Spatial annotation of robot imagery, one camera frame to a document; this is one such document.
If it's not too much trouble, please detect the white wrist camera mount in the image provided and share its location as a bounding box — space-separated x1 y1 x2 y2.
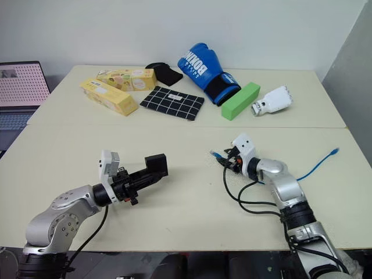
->
97 149 121 205
231 133 257 177

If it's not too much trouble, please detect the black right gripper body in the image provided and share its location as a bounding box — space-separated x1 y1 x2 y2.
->
224 146 244 174

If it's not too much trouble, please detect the yellow snack carton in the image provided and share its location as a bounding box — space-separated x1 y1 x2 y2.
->
96 67 157 92
79 78 140 117

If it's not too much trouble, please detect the green foam block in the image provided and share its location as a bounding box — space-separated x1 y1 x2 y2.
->
220 81 262 121

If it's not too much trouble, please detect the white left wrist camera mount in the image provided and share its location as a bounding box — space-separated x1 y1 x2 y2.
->
97 149 121 205

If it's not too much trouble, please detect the white robotic hand module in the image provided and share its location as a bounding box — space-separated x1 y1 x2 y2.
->
251 84 295 118

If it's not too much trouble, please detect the blue boxing glove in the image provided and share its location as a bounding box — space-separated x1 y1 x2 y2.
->
177 42 242 107

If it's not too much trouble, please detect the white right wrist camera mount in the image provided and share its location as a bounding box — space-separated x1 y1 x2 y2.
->
231 133 257 177

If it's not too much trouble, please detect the open laptop with pink screen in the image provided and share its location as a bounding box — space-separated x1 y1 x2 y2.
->
0 60 52 159

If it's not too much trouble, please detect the black white checked pouch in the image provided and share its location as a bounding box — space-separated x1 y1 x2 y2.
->
139 85 205 122

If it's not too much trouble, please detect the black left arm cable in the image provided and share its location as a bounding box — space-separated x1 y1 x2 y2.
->
65 204 110 264

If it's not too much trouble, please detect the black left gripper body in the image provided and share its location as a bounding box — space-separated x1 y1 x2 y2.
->
111 167 141 208

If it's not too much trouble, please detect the blue Ethernet cable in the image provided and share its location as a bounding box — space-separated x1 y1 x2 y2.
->
210 147 341 185

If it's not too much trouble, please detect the plain black fabric pouch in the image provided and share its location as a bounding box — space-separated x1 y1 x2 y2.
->
144 61 184 87

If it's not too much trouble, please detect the grey partition panel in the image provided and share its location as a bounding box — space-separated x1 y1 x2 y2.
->
320 0 372 171

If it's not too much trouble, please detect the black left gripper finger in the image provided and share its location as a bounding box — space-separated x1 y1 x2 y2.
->
135 174 169 191
131 166 152 183

